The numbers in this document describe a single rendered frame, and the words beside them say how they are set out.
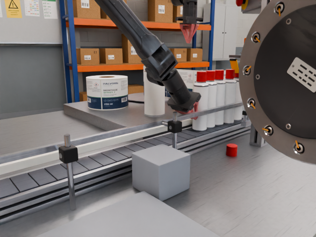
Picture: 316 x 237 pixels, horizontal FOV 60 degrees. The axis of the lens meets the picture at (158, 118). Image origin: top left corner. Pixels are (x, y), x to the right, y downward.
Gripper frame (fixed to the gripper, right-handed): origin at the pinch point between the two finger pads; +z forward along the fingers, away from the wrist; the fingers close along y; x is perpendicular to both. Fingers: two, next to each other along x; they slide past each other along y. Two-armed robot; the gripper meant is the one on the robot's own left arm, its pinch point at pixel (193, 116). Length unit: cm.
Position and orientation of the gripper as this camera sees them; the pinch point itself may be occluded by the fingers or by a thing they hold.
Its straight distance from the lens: 94.0
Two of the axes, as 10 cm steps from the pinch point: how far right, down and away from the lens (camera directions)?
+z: 4.7, 6.4, 6.0
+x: -5.8, 7.4, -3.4
